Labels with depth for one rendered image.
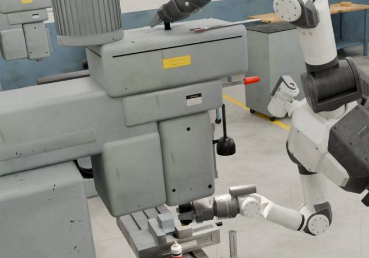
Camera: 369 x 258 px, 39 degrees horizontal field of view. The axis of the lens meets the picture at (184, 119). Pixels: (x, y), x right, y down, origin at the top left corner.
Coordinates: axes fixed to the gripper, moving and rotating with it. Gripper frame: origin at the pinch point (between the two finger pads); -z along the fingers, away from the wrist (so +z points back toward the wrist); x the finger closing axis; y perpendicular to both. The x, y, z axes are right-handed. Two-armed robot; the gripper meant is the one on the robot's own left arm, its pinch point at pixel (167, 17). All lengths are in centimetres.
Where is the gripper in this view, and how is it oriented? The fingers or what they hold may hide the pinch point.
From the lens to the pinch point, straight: 168.2
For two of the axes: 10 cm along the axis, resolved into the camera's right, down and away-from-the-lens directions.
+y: -4.4, -8.9, 0.5
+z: 5.9, -3.4, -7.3
